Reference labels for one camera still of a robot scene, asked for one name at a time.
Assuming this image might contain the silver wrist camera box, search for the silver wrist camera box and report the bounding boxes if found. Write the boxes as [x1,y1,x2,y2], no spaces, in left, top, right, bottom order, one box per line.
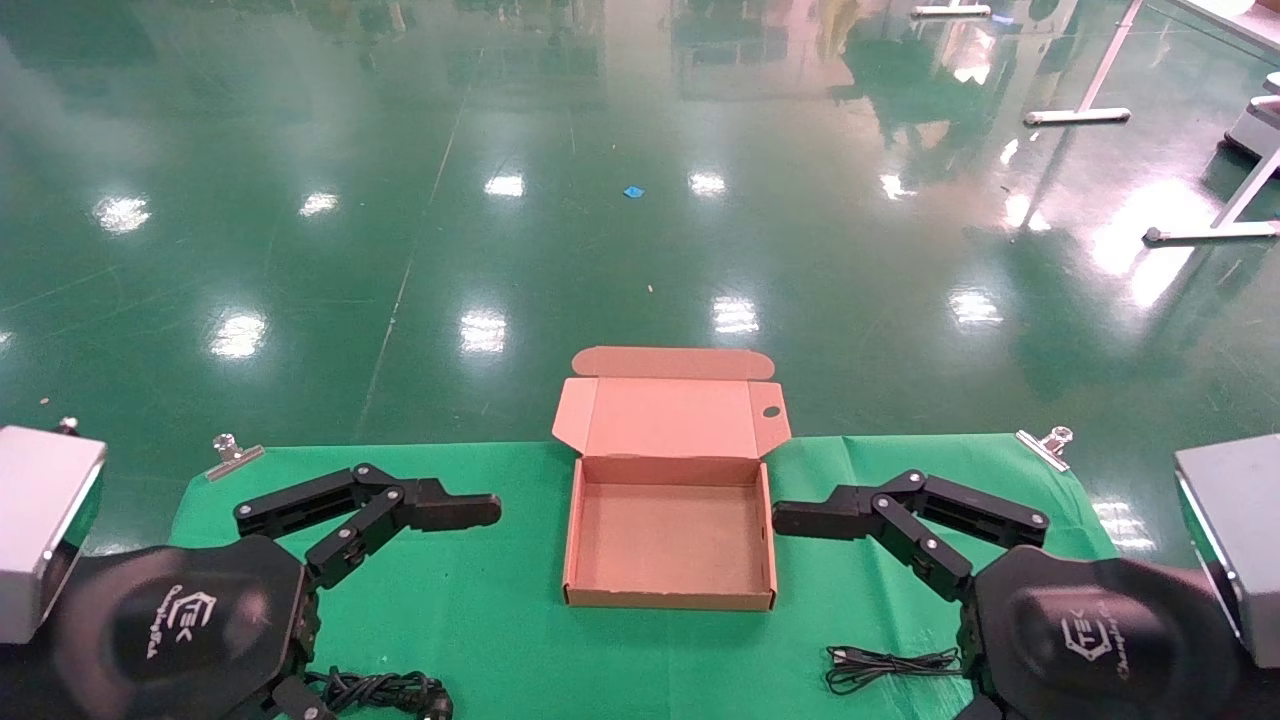
[0,425,108,646]
[1173,433,1280,669]

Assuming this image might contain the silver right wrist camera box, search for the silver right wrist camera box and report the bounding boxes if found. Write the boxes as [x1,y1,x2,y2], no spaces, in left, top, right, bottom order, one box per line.
[1173,433,1280,669]

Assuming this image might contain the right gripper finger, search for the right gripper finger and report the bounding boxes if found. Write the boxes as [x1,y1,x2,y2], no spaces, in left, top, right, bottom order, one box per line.
[772,469,1051,603]

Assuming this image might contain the black power cable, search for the black power cable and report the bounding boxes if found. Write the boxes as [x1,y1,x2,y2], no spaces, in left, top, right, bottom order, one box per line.
[300,668,453,720]

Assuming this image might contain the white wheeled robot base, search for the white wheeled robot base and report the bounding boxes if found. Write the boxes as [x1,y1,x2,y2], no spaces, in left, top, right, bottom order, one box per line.
[1222,72,1280,186]

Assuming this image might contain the green table cloth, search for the green table cloth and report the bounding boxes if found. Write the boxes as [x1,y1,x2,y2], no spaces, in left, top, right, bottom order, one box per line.
[168,435,1121,720]

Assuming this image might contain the white table frame legs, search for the white table frame legs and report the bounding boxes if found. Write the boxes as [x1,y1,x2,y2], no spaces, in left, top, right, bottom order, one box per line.
[1024,0,1280,245]

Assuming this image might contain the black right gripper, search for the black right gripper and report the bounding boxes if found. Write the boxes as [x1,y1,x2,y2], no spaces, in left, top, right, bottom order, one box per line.
[950,545,1246,720]

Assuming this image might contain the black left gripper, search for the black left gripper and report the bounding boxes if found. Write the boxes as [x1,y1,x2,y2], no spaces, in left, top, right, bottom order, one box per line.
[45,463,503,720]

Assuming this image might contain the open brown cardboard box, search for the open brown cardboard box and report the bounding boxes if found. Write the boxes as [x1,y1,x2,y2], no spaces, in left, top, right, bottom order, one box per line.
[552,346,792,612]

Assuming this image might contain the thin black usb cable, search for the thin black usb cable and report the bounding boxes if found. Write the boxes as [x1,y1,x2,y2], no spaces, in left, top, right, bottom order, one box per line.
[825,645,966,696]

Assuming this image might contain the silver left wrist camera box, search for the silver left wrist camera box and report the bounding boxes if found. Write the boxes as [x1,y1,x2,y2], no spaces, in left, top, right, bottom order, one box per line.
[0,425,108,646]

